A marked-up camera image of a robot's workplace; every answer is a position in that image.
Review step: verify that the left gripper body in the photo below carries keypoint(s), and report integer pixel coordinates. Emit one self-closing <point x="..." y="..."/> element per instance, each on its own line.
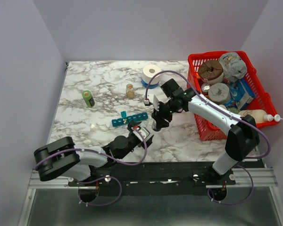
<point x="132" y="136"/>

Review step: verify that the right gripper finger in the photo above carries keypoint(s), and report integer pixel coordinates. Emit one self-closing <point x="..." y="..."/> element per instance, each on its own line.
<point x="157" y="117"/>
<point x="163" y="123"/>

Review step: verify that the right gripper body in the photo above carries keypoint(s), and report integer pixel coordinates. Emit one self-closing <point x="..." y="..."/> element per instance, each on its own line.
<point x="167" y="109"/>

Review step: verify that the teal weekly pill organizer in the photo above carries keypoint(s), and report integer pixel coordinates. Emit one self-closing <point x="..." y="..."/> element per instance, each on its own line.
<point x="125" y="119"/>

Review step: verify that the white pill bottle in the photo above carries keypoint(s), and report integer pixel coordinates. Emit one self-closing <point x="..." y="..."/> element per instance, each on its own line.
<point x="156" y="126"/>

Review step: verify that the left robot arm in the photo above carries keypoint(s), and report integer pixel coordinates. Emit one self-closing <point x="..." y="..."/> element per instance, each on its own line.
<point x="63" y="158"/>

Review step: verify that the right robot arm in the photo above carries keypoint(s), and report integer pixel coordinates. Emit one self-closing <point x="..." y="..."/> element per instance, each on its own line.
<point x="242" y="133"/>

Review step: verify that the blue tape roll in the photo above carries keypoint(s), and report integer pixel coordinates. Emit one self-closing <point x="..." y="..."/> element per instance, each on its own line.
<point x="151" y="86"/>

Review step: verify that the amber glass pill jar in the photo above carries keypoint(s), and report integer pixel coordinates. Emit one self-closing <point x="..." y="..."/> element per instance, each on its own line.
<point x="130" y="91"/>

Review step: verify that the white toilet paper roll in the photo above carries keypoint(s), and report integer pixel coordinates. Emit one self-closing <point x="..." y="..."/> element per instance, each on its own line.
<point x="148" y="72"/>

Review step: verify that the red plastic basket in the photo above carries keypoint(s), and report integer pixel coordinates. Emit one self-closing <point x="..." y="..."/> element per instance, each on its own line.
<point x="208" y="131"/>

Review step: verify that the silver can top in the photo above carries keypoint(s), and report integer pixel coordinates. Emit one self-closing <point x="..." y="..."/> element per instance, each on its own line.
<point x="205" y="88"/>

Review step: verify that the green pill bottle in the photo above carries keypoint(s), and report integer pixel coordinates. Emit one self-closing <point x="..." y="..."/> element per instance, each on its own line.
<point x="88" y="98"/>

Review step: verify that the grey paper roll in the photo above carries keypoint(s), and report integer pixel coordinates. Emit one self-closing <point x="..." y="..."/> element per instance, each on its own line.
<point x="219" y="93"/>

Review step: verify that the brown paper roll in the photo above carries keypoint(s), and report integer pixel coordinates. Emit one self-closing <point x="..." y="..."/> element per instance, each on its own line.
<point x="211" y="72"/>

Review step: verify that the green round object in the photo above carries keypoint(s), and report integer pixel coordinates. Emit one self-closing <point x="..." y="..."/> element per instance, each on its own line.
<point x="233" y="110"/>

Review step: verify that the blue cardboard box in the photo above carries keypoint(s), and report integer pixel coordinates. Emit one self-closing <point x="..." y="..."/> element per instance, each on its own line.
<point x="241" y="93"/>

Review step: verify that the grey crumpled printed bag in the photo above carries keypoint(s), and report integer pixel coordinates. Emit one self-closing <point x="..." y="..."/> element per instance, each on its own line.
<point x="234" y="68"/>

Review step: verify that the cream squeeze bottle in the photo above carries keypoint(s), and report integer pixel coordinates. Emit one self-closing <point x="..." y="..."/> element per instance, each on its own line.
<point x="261" y="116"/>

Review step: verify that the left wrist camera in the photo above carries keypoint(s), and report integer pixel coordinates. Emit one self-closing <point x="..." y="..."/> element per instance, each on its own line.
<point x="143" y="134"/>

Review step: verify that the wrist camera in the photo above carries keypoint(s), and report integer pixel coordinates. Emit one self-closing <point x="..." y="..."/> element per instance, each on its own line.
<point x="143" y="134"/>
<point x="151" y="99"/>

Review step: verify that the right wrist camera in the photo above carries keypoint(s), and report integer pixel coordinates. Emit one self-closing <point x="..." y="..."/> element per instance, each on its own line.
<point x="151" y="99"/>

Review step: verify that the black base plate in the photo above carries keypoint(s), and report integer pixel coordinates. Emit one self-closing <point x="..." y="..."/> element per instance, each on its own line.
<point x="158" y="179"/>

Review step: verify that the aluminium rail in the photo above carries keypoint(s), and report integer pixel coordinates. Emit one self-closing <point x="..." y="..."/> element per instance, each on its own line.
<point x="257" y="177"/>

